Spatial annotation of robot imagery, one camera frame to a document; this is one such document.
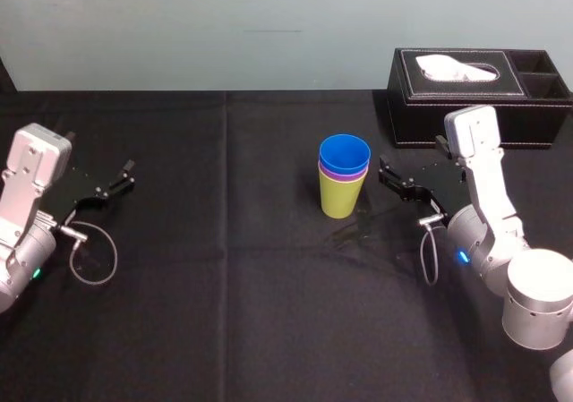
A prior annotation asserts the purple plastic cup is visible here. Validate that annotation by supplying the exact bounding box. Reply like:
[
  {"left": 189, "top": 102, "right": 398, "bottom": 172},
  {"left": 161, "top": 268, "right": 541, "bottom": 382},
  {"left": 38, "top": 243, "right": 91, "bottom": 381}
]
[{"left": 318, "top": 158, "right": 371, "bottom": 185}]

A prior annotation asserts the blue plastic cup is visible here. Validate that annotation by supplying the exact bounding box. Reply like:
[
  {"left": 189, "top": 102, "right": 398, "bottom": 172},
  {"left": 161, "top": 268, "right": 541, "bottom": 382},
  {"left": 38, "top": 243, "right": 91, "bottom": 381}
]
[{"left": 319, "top": 133, "right": 372, "bottom": 176}]

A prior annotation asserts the right gripper thin dark cable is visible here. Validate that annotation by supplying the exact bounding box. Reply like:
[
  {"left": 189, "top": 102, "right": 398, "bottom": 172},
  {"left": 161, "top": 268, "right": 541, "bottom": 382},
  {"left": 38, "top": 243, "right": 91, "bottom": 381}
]
[{"left": 417, "top": 215, "right": 449, "bottom": 287}]

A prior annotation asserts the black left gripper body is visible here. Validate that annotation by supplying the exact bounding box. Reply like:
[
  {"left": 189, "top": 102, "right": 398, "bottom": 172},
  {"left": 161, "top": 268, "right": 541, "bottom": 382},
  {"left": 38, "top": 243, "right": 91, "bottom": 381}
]
[{"left": 38, "top": 167, "right": 110, "bottom": 229}]

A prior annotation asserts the yellow-green plastic cup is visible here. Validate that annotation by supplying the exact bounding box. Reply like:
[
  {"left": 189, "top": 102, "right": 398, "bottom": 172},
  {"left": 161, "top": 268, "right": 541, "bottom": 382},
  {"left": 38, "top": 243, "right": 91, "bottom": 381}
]
[{"left": 318, "top": 166, "right": 366, "bottom": 220}]

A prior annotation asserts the left gripper thin dark cable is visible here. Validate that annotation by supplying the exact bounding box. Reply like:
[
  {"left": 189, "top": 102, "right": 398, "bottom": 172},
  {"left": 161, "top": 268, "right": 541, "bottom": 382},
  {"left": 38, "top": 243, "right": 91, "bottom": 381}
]
[{"left": 59, "top": 220, "right": 119, "bottom": 287}]

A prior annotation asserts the black leather tissue box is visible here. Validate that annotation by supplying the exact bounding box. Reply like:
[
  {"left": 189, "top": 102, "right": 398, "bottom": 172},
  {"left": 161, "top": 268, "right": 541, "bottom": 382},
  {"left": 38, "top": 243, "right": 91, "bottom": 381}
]
[{"left": 385, "top": 47, "right": 573, "bottom": 150}]

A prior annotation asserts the black table cloth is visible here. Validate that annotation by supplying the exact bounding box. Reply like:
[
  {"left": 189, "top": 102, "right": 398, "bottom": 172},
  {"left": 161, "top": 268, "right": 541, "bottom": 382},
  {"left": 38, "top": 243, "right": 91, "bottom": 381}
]
[{"left": 0, "top": 89, "right": 573, "bottom": 402}]

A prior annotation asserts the white tissue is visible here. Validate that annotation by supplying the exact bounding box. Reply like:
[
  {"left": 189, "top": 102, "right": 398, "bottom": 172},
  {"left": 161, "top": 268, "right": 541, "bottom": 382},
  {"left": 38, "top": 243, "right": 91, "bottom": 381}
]
[{"left": 414, "top": 55, "right": 500, "bottom": 83}]

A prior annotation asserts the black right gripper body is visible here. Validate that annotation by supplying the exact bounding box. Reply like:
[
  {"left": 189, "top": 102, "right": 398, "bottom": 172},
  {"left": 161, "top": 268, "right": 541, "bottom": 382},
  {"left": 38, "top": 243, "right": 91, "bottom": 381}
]
[{"left": 401, "top": 159, "right": 472, "bottom": 218}]

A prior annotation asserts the gripper thin dark cable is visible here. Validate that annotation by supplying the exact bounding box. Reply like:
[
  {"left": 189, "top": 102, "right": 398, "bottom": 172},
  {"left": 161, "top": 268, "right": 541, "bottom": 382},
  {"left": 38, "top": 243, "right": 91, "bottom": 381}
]
[
  {"left": 417, "top": 215, "right": 449, "bottom": 287},
  {"left": 59, "top": 220, "right": 119, "bottom": 287}
]

